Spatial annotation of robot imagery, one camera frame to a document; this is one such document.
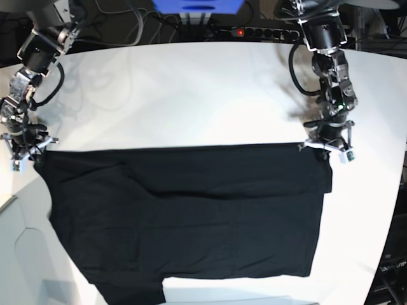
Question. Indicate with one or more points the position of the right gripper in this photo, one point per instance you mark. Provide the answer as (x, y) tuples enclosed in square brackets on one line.
[(29, 142)]

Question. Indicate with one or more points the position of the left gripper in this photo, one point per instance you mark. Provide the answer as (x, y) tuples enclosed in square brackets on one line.
[(329, 137)]

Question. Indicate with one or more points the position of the black T-shirt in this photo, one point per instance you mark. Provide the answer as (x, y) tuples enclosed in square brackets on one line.
[(129, 219)]

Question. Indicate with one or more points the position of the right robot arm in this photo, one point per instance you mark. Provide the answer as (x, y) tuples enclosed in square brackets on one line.
[(56, 25)]

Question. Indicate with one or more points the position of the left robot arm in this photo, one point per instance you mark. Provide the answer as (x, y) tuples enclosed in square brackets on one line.
[(322, 32)]

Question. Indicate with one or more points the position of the black power strip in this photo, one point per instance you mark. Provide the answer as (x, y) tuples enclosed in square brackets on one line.
[(254, 34)]

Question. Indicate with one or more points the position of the black equipment rack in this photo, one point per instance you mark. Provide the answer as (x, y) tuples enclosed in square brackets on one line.
[(389, 284)]

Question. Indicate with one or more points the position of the blue plastic bin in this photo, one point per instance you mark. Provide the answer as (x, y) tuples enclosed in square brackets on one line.
[(198, 6)]

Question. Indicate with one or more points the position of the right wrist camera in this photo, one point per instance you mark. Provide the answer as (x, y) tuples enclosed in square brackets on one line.
[(18, 165)]

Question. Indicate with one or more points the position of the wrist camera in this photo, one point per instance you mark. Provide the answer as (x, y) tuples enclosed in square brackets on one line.
[(18, 165), (346, 156)]

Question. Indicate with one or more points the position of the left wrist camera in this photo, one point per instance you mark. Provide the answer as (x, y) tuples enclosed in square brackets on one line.
[(346, 156)]

